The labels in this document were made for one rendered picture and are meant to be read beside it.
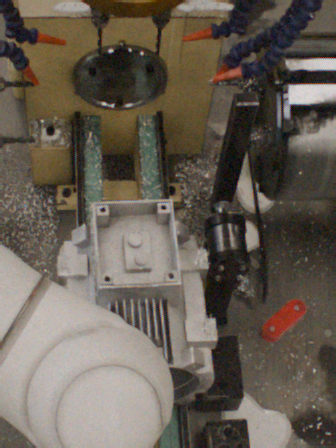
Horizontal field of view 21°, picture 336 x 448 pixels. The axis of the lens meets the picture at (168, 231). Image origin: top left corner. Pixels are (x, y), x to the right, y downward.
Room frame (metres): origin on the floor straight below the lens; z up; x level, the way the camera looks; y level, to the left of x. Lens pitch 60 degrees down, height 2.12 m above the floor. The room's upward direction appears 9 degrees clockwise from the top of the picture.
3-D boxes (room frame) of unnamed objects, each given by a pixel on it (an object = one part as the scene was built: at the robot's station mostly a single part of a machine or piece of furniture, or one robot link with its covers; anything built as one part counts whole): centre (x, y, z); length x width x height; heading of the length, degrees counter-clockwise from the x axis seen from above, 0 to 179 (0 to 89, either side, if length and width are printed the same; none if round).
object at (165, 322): (0.51, 0.03, 1.02); 0.20 x 0.19 x 0.19; 13
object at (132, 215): (0.54, 0.04, 1.11); 0.12 x 0.11 x 0.07; 13
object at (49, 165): (0.85, 0.21, 0.86); 0.07 x 0.06 x 0.12; 102
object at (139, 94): (0.90, 0.11, 1.02); 0.15 x 0.02 x 0.15; 102
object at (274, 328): (0.63, -0.20, 0.81); 0.09 x 0.03 x 0.02; 140
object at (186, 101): (0.96, 0.12, 0.97); 0.30 x 0.11 x 0.34; 102
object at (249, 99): (0.71, -0.07, 1.12); 0.04 x 0.03 x 0.26; 12
